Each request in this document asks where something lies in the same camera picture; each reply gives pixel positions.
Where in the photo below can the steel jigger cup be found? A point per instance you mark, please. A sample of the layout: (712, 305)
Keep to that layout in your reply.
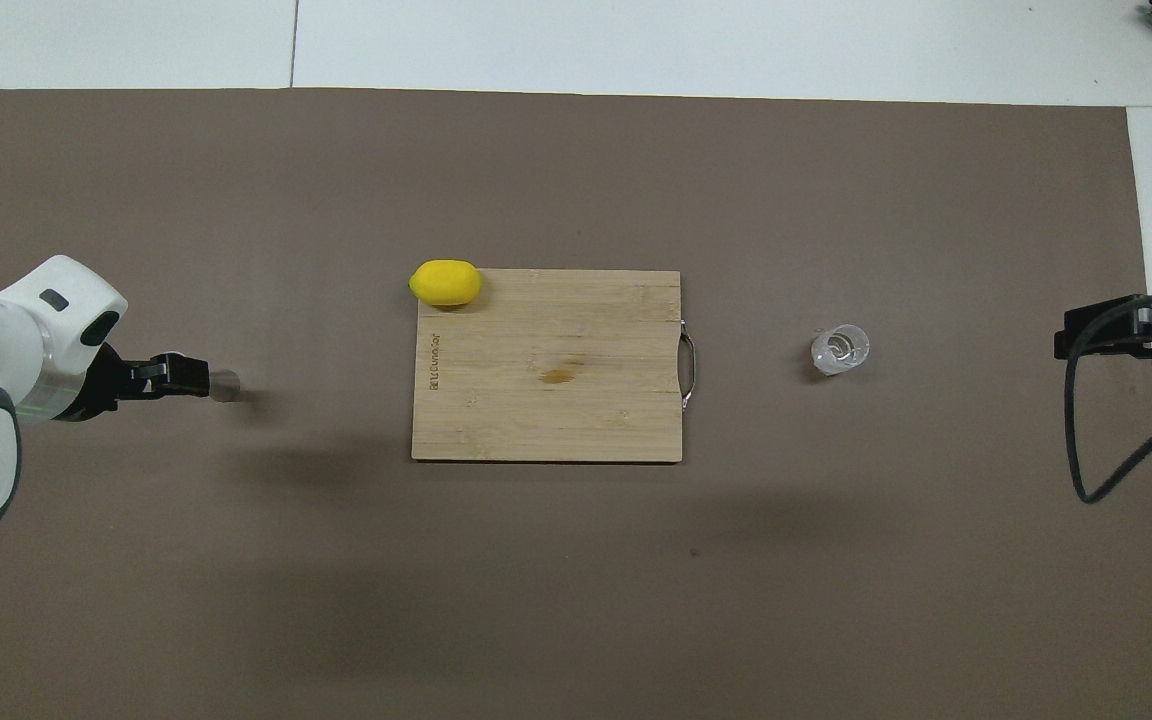
(226, 386)

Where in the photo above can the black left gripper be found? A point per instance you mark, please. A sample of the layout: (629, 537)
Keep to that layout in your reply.
(111, 385)

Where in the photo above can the yellow lemon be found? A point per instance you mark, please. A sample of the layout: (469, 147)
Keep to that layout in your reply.
(446, 283)

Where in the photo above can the bamboo cutting board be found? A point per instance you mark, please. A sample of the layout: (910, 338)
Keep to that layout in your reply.
(556, 400)

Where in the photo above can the brown table mat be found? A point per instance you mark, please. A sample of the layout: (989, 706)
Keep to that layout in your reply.
(576, 600)

